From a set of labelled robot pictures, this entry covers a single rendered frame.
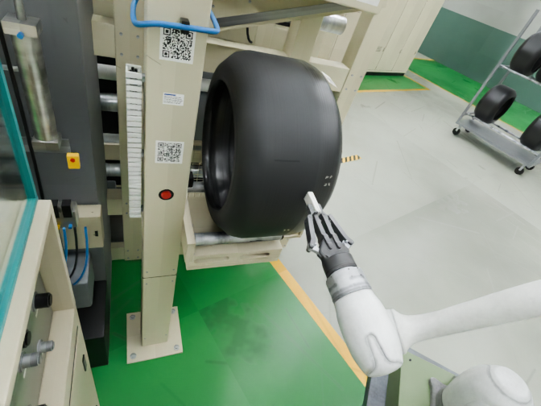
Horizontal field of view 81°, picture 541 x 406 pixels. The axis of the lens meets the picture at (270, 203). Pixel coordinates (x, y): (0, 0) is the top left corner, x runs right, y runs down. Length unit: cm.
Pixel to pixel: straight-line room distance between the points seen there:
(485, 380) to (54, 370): 110
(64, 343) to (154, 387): 94
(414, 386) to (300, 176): 85
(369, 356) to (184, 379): 131
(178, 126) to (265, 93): 25
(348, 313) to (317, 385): 134
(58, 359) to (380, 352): 71
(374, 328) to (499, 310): 25
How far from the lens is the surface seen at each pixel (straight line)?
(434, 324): 85
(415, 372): 137
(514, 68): 629
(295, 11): 130
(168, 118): 89
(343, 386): 208
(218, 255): 116
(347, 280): 71
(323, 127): 87
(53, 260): 84
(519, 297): 78
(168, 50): 82
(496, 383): 116
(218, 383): 187
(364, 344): 68
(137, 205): 108
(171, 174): 99
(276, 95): 84
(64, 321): 99
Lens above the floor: 175
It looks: 39 degrees down
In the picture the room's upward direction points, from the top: 20 degrees clockwise
